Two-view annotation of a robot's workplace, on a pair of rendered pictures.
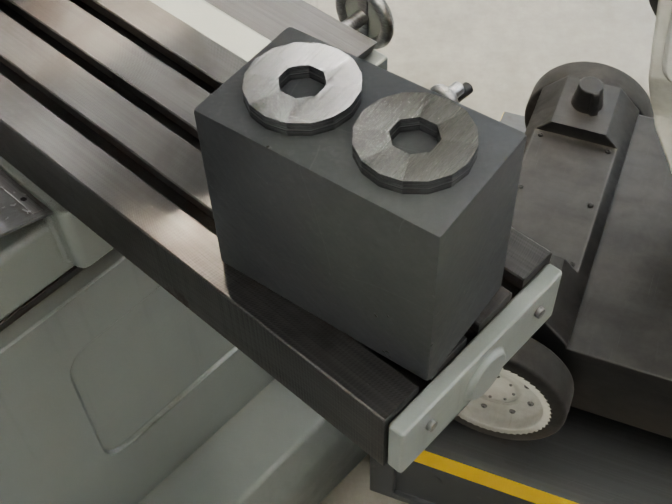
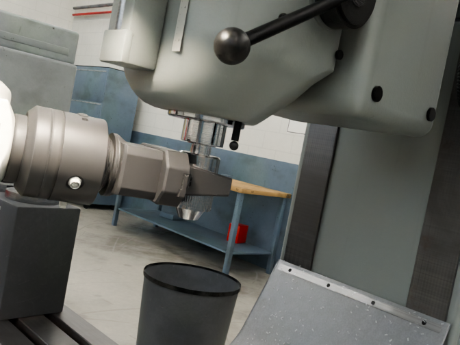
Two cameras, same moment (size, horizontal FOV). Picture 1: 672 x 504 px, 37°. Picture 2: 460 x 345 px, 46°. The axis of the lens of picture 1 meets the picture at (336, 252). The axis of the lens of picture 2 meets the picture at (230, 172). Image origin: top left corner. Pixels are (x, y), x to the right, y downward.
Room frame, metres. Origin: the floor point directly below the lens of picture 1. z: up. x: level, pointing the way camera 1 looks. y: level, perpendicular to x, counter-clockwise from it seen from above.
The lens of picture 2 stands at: (1.49, 0.36, 1.29)
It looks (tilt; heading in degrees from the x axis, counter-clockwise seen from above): 3 degrees down; 181
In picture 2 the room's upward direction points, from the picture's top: 11 degrees clockwise
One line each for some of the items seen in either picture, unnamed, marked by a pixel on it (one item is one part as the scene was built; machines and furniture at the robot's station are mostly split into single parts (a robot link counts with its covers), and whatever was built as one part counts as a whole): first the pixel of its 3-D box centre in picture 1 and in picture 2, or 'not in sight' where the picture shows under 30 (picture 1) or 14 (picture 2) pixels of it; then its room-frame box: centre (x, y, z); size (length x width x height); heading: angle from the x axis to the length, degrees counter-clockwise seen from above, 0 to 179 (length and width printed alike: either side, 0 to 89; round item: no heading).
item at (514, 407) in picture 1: (495, 383); not in sight; (0.68, -0.20, 0.50); 0.20 x 0.05 x 0.20; 66
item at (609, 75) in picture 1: (587, 118); not in sight; (1.16, -0.42, 0.50); 0.20 x 0.05 x 0.20; 66
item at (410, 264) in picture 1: (358, 198); (8, 241); (0.53, -0.02, 1.04); 0.22 x 0.12 x 0.20; 52
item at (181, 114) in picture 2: not in sight; (206, 118); (0.89, 0.32, 1.31); 0.09 x 0.09 x 0.01
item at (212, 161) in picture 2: not in sight; (198, 158); (0.89, 0.32, 1.26); 0.05 x 0.05 x 0.01
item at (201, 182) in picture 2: not in sight; (205, 183); (0.92, 0.33, 1.24); 0.06 x 0.02 x 0.03; 117
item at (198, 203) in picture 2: not in sight; (194, 185); (0.89, 0.32, 1.23); 0.05 x 0.05 x 0.05
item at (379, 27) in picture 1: (349, 26); not in sight; (1.25, -0.04, 0.64); 0.16 x 0.12 x 0.12; 135
